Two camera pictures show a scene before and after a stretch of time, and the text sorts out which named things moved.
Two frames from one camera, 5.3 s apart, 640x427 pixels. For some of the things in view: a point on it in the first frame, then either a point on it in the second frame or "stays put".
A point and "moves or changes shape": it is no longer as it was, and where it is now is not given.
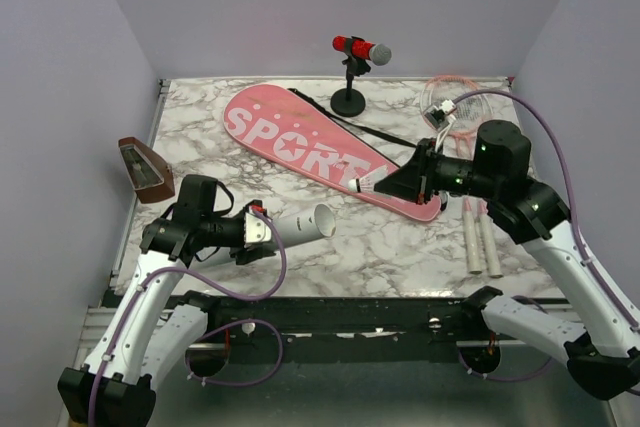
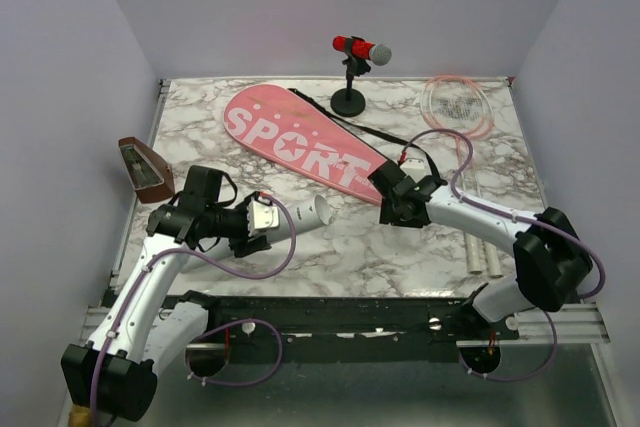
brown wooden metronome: x=151 y=178 stays put
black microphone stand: x=349 y=101 stays put
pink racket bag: x=285 y=131 stays put
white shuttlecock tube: x=316 y=222 moves or changes shape
